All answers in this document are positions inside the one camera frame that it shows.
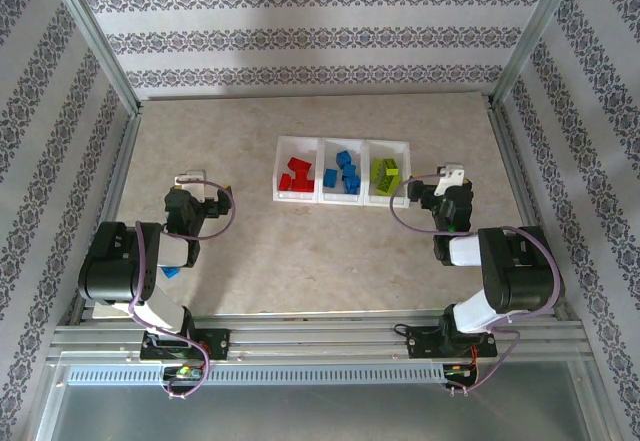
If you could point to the grey metal sheet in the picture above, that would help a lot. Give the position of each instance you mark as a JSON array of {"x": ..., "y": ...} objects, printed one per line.
[{"x": 320, "y": 416}]

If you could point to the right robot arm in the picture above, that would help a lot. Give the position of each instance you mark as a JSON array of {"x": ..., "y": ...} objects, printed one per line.
[{"x": 520, "y": 271}]

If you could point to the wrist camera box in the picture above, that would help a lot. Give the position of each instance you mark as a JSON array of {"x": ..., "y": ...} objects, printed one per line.
[
  {"x": 192, "y": 181},
  {"x": 452, "y": 176}
]

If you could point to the aluminium side rail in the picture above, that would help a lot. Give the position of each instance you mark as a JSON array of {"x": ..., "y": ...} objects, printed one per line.
[
  {"x": 116, "y": 181},
  {"x": 512, "y": 161}
]

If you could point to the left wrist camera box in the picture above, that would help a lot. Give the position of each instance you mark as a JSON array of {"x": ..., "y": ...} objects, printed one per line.
[{"x": 192, "y": 181}]

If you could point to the white plastic bin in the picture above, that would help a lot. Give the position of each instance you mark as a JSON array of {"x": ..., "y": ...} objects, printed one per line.
[
  {"x": 341, "y": 199},
  {"x": 297, "y": 197},
  {"x": 380, "y": 202}
]

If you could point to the small circuit board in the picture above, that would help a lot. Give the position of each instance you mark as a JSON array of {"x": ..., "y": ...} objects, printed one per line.
[
  {"x": 185, "y": 373},
  {"x": 457, "y": 372}
]

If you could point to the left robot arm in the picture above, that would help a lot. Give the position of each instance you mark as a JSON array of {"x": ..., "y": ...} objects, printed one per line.
[{"x": 110, "y": 261}]

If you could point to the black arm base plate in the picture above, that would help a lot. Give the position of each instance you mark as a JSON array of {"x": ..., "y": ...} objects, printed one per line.
[
  {"x": 420, "y": 343},
  {"x": 220, "y": 343}
]

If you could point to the aluminium mounting rail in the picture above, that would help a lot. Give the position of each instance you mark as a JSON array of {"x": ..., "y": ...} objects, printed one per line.
[{"x": 320, "y": 341}]

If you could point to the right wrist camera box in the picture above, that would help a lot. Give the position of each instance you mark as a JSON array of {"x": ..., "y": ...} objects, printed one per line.
[{"x": 452, "y": 176}]

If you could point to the aluminium frame post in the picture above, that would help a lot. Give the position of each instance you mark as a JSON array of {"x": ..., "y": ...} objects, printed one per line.
[
  {"x": 97, "y": 41},
  {"x": 532, "y": 36}
]

